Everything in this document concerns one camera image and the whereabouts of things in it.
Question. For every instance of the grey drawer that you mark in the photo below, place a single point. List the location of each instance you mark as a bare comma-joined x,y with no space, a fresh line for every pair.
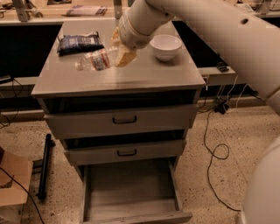
120,148
108,115
134,192

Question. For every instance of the clear plastic water bottle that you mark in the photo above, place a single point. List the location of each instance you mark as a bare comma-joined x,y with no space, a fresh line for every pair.
98,60

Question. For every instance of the cardboard box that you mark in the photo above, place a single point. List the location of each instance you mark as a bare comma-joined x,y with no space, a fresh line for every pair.
15,178

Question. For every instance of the dark blue snack bag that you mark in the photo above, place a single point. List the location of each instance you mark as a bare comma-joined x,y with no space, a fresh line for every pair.
72,44

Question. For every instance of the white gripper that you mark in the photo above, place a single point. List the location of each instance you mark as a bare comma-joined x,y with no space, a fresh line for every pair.
131,35

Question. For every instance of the black tube on floor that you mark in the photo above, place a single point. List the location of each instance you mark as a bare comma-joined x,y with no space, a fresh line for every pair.
49,143

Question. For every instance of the grey middle drawer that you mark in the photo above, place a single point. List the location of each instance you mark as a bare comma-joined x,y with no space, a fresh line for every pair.
120,148

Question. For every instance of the black remote on ledge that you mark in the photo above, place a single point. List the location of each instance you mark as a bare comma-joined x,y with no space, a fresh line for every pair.
222,67

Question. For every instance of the white ceramic bowl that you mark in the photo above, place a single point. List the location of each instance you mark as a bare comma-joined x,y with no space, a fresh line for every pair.
165,47

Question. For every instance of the grey drawer cabinet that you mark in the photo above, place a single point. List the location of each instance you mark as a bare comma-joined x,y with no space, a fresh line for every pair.
60,79

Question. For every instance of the magazine on back shelf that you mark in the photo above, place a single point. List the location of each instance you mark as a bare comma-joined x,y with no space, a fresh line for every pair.
86,10

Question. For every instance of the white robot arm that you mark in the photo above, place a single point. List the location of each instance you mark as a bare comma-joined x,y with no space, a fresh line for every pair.
250,46

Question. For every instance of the grey bottom drawer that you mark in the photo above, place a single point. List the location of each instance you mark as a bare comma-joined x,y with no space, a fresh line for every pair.
134,192

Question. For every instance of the grey top drawer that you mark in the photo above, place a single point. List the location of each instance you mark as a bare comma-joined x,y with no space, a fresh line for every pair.
108,115

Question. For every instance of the black power adapter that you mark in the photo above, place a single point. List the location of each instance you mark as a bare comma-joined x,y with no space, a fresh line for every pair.
221,108

